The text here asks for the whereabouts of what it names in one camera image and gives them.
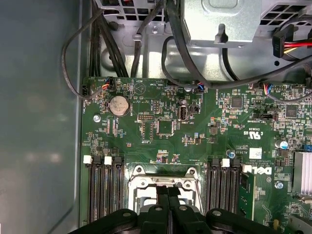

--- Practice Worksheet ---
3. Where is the black PC case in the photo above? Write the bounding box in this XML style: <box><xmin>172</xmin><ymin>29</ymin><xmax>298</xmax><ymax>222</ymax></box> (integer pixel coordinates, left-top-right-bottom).
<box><xmin>0</xmin><ymin>0</ymin><xmax>312</xmax><ymax>234</ymax></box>

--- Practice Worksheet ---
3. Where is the green motherboard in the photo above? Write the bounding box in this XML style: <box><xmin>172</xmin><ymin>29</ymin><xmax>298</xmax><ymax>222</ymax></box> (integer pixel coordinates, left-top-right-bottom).
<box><xmin>81</xmin><ymin>77</ymin><xmax>312</xmax><ymax>234</ymax></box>

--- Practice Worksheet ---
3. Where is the silver internal USB port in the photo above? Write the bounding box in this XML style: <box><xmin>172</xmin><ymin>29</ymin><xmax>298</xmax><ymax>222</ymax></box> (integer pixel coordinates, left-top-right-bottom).
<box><xmin>178</xmin><ymin>104</ymin><xmax>189</xmax><ymax>122</ymax></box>

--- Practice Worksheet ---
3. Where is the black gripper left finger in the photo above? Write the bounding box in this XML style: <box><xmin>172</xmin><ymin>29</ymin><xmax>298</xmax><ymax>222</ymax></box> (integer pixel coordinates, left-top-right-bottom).
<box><xmin>78</xmin><ymin>185</ymin><xmax>170</xmax><ymax>234</ymax></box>

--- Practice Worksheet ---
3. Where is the green RAM stick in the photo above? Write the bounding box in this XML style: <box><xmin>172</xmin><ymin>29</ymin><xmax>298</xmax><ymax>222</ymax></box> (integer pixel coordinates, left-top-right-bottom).
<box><xmin>239</xmin><ymin>170</ymin><xmax>256</xmax><ymax>221</ymax></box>

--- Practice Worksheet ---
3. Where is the silver chipset heatsink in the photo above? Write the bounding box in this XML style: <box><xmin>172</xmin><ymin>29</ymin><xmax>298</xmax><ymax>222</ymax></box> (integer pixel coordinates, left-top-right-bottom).
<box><xmin>293</xmin><ymin>150</ymin><xmax>312</xmax><ymax>197</ymax></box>

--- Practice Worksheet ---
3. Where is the braided black cable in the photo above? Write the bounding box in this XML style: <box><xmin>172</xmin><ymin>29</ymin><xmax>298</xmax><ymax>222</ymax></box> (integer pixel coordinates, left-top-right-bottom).
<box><xmin>130</xmin><ymin>0</ymin><xmax>168</xmax><ymax>78</ymax></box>

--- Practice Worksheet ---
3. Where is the CPU socket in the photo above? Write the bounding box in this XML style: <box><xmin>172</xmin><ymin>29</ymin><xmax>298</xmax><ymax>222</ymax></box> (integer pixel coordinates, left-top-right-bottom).
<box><xmin>127</xmin><ymin>164</ymin><xmax>203</xmax><ymax>216</ymax></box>

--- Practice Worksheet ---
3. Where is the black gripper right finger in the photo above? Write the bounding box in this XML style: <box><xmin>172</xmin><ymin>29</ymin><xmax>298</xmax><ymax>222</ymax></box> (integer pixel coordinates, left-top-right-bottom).
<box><xmin>169</xmin><ymin>185</ymin><xmax>291</xmax><ymax>234</ymax></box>

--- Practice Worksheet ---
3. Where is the thin black wire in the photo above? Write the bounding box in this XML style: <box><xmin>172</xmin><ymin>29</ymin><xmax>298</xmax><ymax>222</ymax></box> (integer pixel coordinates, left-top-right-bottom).
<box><xmin>61</xmin><ymin>7</ymin><xmax>109</xmax><ymax>100</ymax></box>

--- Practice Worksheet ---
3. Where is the silver coin battery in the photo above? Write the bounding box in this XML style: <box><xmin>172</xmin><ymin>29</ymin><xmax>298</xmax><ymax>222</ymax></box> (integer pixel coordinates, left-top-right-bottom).
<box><xmin>108</xmin><ymin>95</ymin><xmax>130</xmax><ymax>117</ymax></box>

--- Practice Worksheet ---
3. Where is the thick smooth black cable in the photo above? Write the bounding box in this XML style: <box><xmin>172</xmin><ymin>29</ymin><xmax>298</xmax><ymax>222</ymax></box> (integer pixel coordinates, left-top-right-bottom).
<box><xmin>165</xmin><ymin>0</ymin><xmax>312</xmax><ymax>90</ymax></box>

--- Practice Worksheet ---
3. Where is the black power connector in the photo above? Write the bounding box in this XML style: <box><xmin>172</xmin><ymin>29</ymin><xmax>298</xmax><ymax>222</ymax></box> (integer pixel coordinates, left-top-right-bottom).
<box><xmin>272</xmin><ymin>23</ymin><xmax>296</xmax><ymax>59</ymax></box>

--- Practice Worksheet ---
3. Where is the grey metal drive cage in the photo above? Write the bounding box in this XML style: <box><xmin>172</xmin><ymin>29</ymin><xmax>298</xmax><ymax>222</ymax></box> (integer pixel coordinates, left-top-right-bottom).
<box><xmin>181</xmin><ymin>0</ymin><xmax>263</xmax><ymax>47</ymax></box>

